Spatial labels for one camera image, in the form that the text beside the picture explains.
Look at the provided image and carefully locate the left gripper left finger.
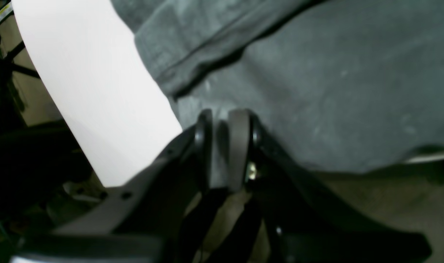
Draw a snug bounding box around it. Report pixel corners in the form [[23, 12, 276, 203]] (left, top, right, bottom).
[[10, 109, 215, 263]]

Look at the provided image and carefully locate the grey T-shirt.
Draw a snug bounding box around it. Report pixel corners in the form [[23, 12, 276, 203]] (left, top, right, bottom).
[[112, 0, 444, 173]]

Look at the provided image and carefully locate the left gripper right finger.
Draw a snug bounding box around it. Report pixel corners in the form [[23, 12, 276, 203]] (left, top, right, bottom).
[[246, 110, 432, 263]]

